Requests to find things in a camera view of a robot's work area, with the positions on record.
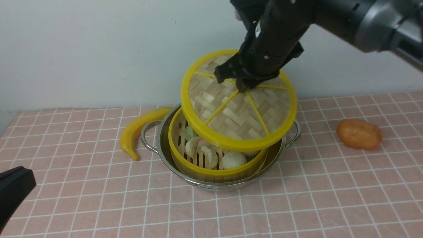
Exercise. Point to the white round bun front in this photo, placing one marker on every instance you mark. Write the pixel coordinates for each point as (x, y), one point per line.
(233, 160)

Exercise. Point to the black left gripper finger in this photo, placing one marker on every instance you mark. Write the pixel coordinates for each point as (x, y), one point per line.
(15, 185)

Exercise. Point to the orange brown potato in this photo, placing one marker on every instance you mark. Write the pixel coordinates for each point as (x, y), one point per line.
(359, 134)

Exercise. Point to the yellow banana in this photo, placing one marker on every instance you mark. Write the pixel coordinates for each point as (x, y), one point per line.
(133, 130)

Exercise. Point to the stainless steel pot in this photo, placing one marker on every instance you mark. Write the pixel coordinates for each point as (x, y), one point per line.
(163, 149)

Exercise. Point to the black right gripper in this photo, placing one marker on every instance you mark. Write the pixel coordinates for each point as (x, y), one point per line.
(274, 30)

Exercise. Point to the pale dumpling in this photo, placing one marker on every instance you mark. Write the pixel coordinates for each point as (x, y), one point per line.
(211, 158)

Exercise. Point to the yellow bamboo steamer basket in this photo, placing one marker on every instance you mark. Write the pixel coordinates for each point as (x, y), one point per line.
(195, 166)

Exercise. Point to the yellow woven steamer lid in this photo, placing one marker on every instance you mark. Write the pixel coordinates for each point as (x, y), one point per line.
(241, 121)

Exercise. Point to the grey black right arm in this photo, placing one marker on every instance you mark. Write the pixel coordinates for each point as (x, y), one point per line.
(373, 26)

